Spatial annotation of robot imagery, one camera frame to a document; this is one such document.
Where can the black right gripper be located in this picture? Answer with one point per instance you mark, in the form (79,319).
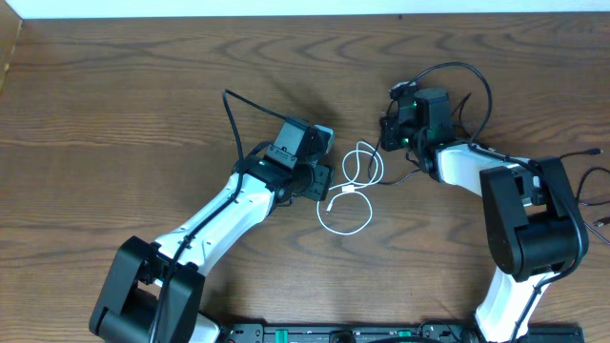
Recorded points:
(389,135)

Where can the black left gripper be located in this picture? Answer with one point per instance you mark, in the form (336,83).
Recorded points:
(322,181)

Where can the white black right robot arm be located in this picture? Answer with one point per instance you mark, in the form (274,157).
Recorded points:
(533,225)

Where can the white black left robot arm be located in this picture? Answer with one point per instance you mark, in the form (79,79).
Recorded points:
(153,290)

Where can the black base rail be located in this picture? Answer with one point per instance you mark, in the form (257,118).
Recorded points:
(432,330)

